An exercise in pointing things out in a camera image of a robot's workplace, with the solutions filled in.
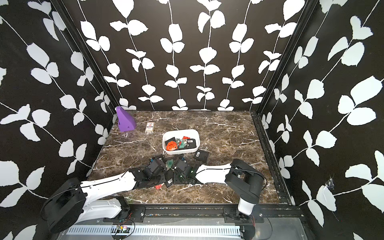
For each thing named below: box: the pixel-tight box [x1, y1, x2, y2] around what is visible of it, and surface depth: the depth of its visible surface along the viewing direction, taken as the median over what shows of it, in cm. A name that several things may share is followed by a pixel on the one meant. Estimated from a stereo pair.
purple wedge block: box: [116, 106, 136, 132], surface depth 105 cm
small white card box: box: [145, 122, 155, 133], surface depth 110 cm
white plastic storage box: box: [162, 129, 201, 155], surface depth 100 cm
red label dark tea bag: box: [164, 137, 178, 151], surface depth 98 cm
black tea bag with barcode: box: [193, 149, 209, 165], surface depth 97 cm
